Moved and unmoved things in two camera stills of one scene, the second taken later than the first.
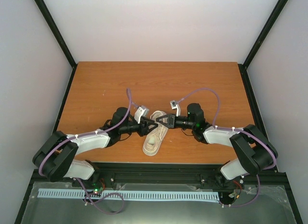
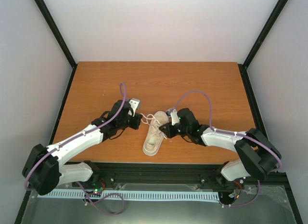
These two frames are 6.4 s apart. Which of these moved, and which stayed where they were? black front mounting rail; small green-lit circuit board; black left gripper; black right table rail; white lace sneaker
Moved: black left gripper
Stayed: black right table rail; black front mounting rail; small green-lit circuit board; white lace sneaker
